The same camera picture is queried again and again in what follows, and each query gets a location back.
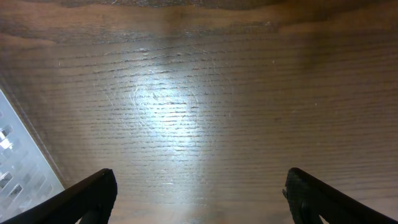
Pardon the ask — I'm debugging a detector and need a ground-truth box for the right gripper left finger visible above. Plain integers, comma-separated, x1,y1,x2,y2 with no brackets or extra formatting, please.
3,169,118,224

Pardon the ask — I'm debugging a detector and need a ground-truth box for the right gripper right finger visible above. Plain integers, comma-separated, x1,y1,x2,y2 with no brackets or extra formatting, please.
282,167,397,224

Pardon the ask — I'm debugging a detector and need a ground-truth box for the clear perforated plastic basket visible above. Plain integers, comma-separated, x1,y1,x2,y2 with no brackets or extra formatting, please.
0,93,64,222

